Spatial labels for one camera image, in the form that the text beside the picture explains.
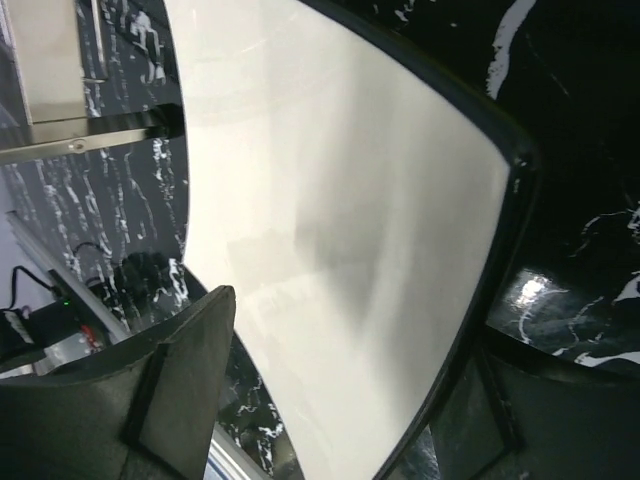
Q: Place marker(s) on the white square plate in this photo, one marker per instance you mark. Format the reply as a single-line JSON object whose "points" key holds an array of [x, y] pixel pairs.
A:
{"points": [[363, 202]]}

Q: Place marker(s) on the aluminium frame rail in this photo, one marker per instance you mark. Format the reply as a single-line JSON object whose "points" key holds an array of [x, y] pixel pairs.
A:
{"points": [[250, 442]]}

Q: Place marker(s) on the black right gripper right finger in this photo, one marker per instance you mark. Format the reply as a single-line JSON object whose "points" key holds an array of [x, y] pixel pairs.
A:
{"points": [[519, 413]]}

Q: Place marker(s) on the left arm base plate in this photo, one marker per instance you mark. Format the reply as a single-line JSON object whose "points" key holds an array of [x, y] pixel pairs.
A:
{"points": [[35, 341]]}

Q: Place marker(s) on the stainless steel dish rack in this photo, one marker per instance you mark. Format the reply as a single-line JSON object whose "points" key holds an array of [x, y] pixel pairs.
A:
{"points": [[45, 51]]}

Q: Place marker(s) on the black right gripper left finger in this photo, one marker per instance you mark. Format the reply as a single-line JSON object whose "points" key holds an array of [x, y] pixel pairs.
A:
{"points": [[144, 408]]}

